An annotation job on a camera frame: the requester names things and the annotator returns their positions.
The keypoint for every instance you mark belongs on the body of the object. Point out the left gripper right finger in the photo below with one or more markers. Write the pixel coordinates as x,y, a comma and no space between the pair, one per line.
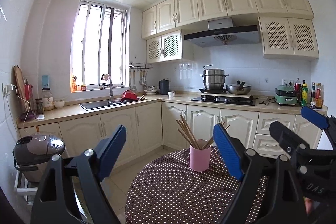
231,150

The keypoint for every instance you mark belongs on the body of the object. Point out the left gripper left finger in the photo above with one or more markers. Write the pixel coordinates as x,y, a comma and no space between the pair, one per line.
107,152

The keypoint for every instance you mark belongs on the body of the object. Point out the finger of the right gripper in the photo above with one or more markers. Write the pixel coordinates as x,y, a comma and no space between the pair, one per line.
314,117
285,137

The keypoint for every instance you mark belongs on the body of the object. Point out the steel kitchen faucet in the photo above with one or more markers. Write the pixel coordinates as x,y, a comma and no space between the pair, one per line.
108,83

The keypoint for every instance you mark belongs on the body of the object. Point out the person's left hand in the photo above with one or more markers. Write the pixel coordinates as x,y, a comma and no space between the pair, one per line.
309,205

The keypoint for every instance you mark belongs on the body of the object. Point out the chopstick in cup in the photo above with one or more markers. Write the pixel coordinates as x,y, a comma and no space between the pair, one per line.
187,139
189,133
211,140
184,130

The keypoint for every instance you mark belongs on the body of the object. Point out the pink cylindrical cup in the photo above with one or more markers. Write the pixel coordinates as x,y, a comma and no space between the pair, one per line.
200,158

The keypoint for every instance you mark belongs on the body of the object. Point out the green sauce bottle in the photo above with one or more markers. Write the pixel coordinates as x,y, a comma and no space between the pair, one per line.
304,95

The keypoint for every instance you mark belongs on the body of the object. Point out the green electric cooker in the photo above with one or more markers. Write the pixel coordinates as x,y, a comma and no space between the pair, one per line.
285,95

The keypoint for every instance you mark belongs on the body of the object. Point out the steel sink basin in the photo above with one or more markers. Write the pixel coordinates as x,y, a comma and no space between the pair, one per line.
99,104

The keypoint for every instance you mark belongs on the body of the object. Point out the black gas stove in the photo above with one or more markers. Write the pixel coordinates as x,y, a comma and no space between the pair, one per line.
221,96

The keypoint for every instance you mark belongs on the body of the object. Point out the red bowl by sink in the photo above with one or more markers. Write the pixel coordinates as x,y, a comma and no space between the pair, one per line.
129,96

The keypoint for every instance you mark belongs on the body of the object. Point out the steel wok with lid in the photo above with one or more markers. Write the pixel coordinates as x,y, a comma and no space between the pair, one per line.
239,88

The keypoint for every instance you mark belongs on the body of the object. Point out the white small bowl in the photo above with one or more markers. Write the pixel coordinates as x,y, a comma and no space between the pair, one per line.
59,104

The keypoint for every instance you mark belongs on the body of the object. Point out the brown polka dot tablecloth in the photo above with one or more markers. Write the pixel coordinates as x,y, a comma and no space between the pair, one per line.
167,190

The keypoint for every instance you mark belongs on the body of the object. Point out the steel stacked steamer pot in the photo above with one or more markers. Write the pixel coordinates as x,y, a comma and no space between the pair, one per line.
213,79

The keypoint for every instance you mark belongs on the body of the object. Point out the stacked white plates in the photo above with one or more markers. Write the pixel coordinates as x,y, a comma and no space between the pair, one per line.
150,90

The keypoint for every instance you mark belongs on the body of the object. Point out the grey rice cooker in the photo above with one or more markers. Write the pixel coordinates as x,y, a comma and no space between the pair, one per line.
32,154

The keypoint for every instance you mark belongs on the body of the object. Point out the clear jar white label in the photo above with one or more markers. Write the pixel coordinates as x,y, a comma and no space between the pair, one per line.
47,99

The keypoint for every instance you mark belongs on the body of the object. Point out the white mug on counter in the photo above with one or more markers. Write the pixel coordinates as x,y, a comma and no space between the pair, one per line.
171,94

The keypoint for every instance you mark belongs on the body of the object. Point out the black electric kettle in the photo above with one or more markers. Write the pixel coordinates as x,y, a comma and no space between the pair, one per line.
164,86

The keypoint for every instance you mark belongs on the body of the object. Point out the hanging utensil rack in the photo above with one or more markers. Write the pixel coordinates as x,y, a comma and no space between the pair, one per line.
138,75

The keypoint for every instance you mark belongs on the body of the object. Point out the wooden cutting board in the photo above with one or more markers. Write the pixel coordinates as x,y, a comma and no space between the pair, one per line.
21,87

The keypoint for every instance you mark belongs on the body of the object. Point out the window with bars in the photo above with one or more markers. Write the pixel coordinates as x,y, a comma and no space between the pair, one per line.
98,47

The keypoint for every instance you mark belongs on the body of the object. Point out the range hood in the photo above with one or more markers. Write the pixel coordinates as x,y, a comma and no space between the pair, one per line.
223,32

